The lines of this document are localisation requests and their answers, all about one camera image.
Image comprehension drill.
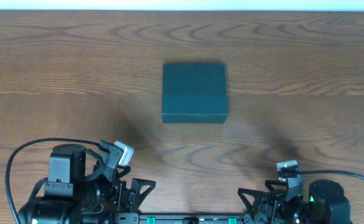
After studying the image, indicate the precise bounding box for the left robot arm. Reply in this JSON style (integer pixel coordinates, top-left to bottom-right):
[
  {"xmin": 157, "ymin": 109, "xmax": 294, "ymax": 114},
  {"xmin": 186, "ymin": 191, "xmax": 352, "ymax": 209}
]
[{"xmin": 18, "ymin": 141, "xmax": 156, "ymax": 224}]

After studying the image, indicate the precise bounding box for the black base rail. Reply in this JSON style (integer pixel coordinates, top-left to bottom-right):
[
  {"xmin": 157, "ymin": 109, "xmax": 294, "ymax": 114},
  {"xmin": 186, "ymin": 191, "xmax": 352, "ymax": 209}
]
[{"xmin": 112, "ymin": 213, "xmax": 254, "ymax": 224}]

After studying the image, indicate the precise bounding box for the dark green box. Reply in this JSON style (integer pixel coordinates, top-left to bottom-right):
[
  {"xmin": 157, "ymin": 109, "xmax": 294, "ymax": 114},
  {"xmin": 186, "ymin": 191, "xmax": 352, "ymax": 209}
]
[{"xmin": 162, "ymin": 63, "xmax": 228, "ymax": 124}]

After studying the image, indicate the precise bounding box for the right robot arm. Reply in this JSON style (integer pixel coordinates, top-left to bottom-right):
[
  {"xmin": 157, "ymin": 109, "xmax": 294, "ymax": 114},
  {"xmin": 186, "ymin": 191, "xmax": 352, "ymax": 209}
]
[{"xmin": 238, "ymin": 179, "xmax": 352, "ymax": 224}]

